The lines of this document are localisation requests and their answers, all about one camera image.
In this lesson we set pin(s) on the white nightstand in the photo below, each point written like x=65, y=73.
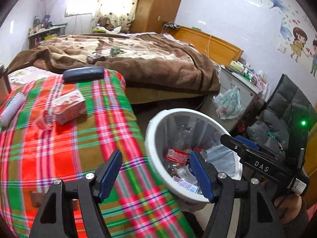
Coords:
x=237, y=86

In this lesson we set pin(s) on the person's right hand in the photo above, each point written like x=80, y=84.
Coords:
x=288, y=209

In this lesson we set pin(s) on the power strip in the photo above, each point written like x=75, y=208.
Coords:
x=171, y=25

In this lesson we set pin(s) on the red white carton box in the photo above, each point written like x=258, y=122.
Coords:
x=70, y=109

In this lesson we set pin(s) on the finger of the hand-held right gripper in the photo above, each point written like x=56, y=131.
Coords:
x=247, y=141
x=231, y=143

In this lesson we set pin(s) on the blue face mask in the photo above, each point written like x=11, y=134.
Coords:
x=223, y=160

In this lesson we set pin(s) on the wrappers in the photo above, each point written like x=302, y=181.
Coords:
x=185, y=186

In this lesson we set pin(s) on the dark snack wrapper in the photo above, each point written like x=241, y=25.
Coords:
x=95, y=58

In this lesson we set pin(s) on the red white plastic wrapper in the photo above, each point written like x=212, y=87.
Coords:
x=44, y=120

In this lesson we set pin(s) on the patterned curtain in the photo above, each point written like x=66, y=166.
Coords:
x=116, y=2

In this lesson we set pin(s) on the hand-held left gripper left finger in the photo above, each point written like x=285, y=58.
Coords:
x=110, y=176

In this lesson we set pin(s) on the dark blue glasses case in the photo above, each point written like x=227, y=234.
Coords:
x=83, y=74

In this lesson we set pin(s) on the wall light switch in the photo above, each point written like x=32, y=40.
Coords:
x=281, y=47

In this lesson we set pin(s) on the cartoon children wall sticker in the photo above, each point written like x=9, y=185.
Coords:
x=302, y=44

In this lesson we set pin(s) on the row of small boxes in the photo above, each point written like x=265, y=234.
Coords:
x=247, y=72

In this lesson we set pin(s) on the small dark wrapper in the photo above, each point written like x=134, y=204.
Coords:
x=34, y=198

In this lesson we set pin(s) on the window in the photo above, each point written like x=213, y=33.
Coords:
x=79, y=3

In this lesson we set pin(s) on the printed plastic bag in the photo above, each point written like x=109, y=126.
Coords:
x=227, y=101

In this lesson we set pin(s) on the person's right forearm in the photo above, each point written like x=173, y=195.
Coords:
x=302, y=224

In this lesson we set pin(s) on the white waste bin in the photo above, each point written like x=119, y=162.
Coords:
x=171, y=194

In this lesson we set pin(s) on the brown teddy bear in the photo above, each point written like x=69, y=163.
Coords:
x=106, y=22

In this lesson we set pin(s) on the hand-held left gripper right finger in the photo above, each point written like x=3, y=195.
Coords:
x=201, y=176

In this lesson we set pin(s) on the white bed sheet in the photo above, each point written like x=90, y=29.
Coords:
x=24, y=75

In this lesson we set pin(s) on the white foam net sleeve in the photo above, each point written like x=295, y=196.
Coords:
x=12, y=106

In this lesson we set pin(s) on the vase with branches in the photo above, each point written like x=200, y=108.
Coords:
x=47, y=10

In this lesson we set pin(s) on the wooden wardrobe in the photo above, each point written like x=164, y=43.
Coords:
x=158, y=2

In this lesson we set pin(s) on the wooden headboard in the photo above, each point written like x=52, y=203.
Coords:
x=215, y=44

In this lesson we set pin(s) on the blue flower wall sticker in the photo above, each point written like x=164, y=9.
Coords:
x=275, y=1

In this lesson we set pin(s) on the green white small box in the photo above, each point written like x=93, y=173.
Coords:
x=115, y=51

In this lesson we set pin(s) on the checked tablecloth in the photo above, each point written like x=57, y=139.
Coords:
x=62, y=153

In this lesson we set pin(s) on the brown blanket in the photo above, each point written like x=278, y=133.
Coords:
x=148, y=62

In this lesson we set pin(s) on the flat green box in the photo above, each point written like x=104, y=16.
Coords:
x=99, y=31

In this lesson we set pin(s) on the grey padded chair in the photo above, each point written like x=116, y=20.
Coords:
x=279, y=119

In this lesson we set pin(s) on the cluttered side desk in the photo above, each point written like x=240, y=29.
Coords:
x=47, y=33

